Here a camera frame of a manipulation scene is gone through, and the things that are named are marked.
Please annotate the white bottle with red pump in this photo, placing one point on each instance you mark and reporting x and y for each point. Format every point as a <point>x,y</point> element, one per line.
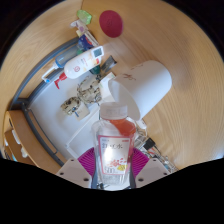
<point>81,63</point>

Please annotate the green packet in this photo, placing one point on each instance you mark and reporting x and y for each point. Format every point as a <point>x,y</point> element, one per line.
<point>84,16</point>

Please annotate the white plastic cup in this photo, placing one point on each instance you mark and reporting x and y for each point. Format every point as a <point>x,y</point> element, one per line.
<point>146,83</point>

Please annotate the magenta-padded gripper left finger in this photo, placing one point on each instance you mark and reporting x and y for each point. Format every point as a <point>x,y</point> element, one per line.
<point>75,171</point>

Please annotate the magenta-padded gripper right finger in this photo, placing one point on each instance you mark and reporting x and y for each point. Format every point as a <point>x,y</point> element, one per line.
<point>151,170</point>

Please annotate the blue packet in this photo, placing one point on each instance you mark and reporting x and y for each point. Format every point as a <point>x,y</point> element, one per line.
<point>87,41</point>

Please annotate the clear bottle with pink drink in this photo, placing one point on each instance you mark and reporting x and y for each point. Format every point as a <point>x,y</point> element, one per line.
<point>113,156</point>

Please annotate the white and pink packet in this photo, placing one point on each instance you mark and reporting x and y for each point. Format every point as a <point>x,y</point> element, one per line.
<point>80,28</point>

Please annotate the flat round red coaster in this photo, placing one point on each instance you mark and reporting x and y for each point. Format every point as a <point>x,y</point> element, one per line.
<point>111,24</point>

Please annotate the grey metal frame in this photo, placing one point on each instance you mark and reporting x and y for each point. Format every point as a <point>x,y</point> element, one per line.
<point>36,75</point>

